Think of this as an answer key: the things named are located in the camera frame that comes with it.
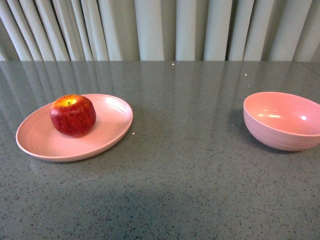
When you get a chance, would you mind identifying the red yellow apple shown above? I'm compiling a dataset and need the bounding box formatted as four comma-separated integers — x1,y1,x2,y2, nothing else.
49,94,97,138

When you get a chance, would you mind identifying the pink plastic plate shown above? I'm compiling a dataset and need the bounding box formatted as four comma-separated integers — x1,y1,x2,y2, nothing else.
15,94,134,162

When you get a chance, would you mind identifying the white pleated curtain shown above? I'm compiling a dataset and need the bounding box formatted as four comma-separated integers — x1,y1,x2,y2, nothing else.
0,0,320,62

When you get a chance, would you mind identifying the pink plastic bowl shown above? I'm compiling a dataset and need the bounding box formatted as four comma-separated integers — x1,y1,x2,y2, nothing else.
243,91,320,151

